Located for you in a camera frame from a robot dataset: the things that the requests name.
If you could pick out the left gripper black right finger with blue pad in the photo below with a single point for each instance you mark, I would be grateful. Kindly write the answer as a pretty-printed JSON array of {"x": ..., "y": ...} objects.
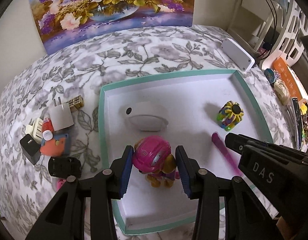
[{"x": 245, "y": 215}]

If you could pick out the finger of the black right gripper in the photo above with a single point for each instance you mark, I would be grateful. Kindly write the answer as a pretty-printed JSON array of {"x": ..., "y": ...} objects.
[{"x": 279, "y": 172}]

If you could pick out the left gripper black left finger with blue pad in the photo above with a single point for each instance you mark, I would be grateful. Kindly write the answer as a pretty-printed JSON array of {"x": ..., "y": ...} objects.
[{"x": 64, "y": 216}]

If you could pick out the black charger cube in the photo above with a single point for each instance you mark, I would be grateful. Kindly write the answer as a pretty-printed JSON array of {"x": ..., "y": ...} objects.
[{"x": 30, "y": 148}]

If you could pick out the red white glue bottle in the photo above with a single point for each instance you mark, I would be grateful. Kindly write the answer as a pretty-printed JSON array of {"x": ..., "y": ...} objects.
[{"x": 47, "y": 128}]

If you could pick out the cream hair claw clip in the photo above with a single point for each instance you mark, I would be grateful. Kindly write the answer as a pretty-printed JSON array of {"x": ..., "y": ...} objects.
[{"x": 35, "y": 130}]

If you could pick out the white plug charger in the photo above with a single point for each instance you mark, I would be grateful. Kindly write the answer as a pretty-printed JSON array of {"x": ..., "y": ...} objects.
[{"x": 60, "y": 115}]

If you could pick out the pink puppy toy figure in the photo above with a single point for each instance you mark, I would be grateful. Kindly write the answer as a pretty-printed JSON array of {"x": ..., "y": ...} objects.
[{"x": 153, "y": 158}]

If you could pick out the gold patterned block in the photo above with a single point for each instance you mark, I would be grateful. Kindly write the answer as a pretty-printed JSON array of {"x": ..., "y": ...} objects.
[{"x": 75, "y": 103}]

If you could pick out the pink small object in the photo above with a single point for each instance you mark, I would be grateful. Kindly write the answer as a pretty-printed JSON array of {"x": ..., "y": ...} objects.
[{"x": 60, "y": 183}]

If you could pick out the floral grey white blanket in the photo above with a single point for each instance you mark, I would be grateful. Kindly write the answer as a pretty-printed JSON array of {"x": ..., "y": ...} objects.
[{"x": 82, "y": 69}]

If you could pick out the purple pink marker pen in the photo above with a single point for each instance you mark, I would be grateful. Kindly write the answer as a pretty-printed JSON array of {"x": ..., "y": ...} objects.
[{"x": 217, "y": 141}]

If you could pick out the beige woven ball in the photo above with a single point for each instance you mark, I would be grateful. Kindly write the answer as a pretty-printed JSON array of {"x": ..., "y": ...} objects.
[{"x": 282, "y": 91}]

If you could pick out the orange book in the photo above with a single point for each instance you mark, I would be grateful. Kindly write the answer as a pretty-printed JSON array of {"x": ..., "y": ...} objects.
[{"x": 291, "y": 80}]

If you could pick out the blue round tin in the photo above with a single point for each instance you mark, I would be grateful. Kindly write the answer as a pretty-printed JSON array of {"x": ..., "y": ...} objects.
[{"x": 271, "y": 75}]

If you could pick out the teal white cardboard box lid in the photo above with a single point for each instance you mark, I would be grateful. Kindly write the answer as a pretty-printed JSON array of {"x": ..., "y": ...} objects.
[{"x": 190, "y": 102}]

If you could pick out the white rectangular box device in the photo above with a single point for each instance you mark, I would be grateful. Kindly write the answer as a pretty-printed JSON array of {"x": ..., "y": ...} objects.
[{"x": 238, "y": 54}]

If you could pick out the white chair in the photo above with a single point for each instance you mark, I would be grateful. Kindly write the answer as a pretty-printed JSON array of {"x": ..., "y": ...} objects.
[{"x": 251, "y": 22}]

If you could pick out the flower bouquet painting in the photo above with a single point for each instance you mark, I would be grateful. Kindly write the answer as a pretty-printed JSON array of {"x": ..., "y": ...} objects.
[{"x": 61, "y": 23}]

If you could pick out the white round camera device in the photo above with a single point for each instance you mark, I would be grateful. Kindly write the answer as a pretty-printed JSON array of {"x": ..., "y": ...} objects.
[{"x": 145, "y": 116}]

